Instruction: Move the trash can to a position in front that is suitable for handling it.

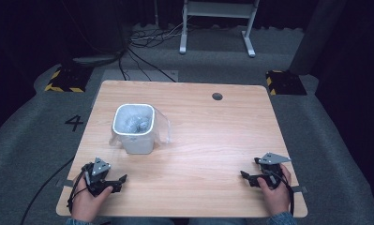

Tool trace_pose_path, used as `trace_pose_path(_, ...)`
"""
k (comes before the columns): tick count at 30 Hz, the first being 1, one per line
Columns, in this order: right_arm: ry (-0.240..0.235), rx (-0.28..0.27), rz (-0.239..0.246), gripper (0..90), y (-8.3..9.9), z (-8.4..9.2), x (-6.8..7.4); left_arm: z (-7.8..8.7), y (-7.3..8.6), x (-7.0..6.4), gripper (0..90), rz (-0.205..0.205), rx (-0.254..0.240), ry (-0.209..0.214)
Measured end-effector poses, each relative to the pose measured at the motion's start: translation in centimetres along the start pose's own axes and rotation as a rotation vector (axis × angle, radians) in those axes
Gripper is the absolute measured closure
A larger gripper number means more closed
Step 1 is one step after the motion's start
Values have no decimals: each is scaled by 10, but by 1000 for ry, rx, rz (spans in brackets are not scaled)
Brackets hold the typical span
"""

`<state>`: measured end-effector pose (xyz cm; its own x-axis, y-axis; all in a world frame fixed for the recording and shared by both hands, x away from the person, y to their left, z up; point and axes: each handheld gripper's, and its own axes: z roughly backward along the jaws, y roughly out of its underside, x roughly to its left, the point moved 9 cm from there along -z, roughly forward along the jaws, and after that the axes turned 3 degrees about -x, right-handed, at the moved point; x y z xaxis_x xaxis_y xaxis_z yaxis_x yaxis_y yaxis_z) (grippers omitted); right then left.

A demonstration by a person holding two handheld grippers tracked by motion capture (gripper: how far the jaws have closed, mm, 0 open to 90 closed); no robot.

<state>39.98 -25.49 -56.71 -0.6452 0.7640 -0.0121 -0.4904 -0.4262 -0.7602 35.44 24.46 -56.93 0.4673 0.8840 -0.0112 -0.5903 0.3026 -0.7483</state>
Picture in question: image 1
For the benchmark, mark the black yellow striped base plate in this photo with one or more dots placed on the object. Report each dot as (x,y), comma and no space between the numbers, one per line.
(69,78)
(286,83)

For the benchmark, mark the clear plastic bag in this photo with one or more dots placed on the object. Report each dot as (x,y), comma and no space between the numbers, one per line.
(163,126)

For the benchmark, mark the person's right hand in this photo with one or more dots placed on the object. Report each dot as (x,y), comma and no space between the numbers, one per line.
(276,198)

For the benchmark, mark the white metal stand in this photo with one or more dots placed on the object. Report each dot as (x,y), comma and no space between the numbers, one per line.
(219,9)

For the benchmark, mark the white plastic trash bin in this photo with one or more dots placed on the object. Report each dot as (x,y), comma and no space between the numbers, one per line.
(137,144)

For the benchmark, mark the black table grommet hole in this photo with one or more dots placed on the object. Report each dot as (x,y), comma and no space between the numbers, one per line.
(217,96)

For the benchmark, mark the grey table edge bracket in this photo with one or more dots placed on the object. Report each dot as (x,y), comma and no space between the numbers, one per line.
(66,183)
(300,189)

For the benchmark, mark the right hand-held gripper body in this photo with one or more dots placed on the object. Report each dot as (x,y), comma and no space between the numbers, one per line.
(270,170)

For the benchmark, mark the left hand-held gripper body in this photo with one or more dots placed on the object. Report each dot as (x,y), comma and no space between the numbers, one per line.
(97,175)

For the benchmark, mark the person's left hand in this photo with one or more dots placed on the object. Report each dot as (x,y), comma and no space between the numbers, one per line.
(87,204)

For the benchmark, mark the black stand post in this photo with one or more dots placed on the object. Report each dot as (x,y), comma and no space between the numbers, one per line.
(91,31)

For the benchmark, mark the dark grey pillar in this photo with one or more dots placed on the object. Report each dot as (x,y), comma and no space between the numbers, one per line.
(316,37)

